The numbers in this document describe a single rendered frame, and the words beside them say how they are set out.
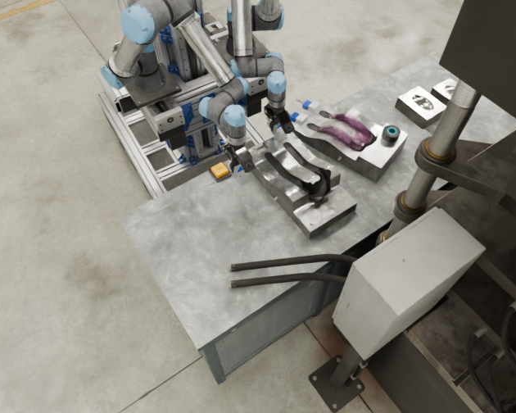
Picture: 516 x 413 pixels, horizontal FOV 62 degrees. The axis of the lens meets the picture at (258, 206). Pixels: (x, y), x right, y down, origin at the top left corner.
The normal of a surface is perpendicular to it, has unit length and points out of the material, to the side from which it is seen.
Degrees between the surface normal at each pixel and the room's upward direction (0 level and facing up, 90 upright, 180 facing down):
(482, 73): 90
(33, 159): 0
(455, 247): 0
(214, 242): 0
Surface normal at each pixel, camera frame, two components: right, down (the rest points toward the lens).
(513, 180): -0.01, -0.55
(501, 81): -0.83, 0.47
